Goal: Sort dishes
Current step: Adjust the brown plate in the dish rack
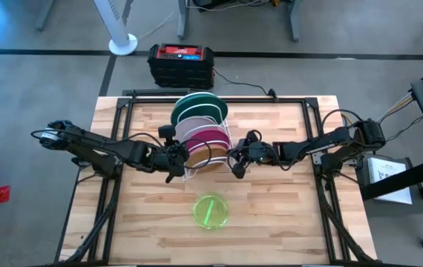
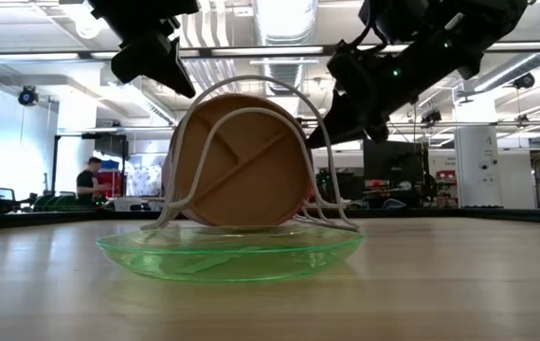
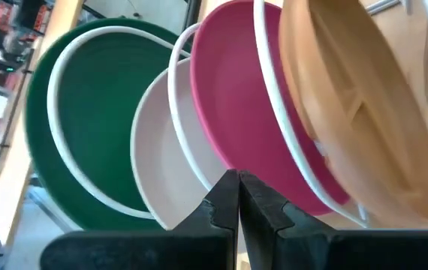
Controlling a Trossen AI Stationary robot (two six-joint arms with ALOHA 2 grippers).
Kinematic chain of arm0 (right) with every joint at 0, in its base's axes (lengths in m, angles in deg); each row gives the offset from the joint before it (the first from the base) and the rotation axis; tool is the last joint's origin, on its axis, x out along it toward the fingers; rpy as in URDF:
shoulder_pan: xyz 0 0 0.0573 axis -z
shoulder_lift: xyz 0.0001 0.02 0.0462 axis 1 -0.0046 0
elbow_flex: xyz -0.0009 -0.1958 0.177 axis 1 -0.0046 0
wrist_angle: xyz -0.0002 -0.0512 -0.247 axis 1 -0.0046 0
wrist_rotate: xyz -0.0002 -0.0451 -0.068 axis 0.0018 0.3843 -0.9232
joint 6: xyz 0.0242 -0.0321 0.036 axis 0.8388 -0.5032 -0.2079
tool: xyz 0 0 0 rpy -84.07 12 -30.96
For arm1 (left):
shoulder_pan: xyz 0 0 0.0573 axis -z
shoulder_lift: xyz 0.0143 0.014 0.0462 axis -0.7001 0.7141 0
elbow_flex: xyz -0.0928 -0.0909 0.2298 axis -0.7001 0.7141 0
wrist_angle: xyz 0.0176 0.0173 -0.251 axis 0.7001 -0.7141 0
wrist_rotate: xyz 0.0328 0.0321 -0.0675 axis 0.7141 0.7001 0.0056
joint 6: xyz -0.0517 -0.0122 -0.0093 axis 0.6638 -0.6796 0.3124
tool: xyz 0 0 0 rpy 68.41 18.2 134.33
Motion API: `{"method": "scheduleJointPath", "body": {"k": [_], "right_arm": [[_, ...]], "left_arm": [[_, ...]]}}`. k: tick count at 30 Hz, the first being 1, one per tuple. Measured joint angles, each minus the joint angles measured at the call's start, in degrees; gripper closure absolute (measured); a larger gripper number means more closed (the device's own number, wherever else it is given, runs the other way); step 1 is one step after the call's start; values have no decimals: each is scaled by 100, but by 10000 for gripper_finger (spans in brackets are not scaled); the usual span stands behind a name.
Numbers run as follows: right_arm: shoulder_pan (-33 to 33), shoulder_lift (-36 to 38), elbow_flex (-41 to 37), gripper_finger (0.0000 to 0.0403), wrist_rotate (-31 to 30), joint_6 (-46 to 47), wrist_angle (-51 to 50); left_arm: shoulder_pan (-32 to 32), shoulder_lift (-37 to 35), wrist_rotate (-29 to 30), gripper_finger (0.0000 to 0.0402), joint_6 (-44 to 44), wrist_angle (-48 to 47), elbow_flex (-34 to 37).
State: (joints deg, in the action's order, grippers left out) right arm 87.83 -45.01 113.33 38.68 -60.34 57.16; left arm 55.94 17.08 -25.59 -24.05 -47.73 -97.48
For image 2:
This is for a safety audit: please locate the white wire dish rack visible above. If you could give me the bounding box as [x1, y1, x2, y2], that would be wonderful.
[139, 74, 361, 234]

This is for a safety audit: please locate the person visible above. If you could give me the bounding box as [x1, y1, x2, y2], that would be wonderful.
[75, 155, 111, 208]

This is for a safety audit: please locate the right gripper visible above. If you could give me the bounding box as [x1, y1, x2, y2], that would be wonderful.
[305, 18, 470, 151]

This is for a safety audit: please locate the white pillar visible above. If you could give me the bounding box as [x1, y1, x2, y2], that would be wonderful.
[453, 123, 504, 209]

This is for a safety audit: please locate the black ceiling spotlight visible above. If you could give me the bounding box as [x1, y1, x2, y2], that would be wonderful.
[512, 72, 536, 91]
[17, 85, 40, 108]

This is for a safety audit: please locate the brown divided plate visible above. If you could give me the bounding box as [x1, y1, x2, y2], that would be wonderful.
[169, 92, 315, 227]

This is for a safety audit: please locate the red tool cabinet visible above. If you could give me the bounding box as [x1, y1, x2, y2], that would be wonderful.
[93, 170, 125, 198]

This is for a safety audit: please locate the silver ceiling air duct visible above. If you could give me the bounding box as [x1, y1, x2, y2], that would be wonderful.
[253, 0, 319, 103]

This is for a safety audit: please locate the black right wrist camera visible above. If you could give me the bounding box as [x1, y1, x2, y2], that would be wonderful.
[358, 0, 435, 45]

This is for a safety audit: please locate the black metal frame stand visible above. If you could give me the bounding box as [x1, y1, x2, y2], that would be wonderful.
[50, 132, 130, 196]

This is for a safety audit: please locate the large black monitor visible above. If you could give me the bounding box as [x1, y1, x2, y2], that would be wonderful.
[362, 137, 431, 200]

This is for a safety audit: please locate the translucent green divided plate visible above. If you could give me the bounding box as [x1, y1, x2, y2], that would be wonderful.
[95, 221, 366, 284]

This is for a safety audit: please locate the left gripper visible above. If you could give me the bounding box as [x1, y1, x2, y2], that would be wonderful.
[87, 0, 200, 99]

